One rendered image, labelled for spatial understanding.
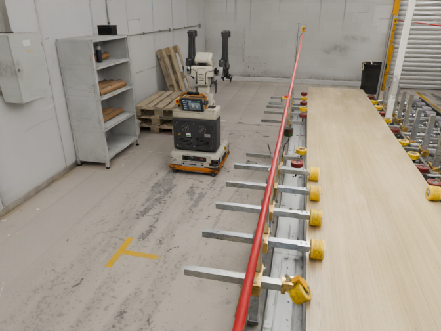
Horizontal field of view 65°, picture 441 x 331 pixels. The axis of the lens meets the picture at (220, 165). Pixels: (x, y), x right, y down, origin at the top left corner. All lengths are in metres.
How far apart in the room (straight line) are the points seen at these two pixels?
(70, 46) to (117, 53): 0.91
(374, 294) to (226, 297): 1.37
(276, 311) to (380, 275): 0.48
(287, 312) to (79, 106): 3.55
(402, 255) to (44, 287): 2.37
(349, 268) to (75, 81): 3.70
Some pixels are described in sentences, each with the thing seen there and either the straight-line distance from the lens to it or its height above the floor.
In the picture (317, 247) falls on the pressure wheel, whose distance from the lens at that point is 1.51.
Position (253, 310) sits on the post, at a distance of 1.48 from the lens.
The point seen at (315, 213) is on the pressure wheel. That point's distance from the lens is 1.72.
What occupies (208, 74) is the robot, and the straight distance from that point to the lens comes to 4.29.
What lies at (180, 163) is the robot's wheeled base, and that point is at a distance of 4.27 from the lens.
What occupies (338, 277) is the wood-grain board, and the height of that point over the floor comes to 0.90.
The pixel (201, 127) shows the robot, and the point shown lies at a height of 0.60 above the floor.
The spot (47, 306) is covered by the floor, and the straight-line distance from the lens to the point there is 2.82.
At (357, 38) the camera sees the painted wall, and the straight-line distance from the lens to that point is 10.07.
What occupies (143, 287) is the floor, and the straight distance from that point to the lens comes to 2.75.
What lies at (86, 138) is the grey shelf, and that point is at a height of 0.40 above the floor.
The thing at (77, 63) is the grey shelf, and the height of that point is 1.30.
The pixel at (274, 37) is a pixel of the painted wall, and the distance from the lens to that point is 10.02.
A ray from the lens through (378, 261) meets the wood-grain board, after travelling 1.64.
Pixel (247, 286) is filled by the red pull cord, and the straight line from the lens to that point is 0.30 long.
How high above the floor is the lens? 1.85
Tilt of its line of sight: 24 degrees down
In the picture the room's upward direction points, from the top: straight up
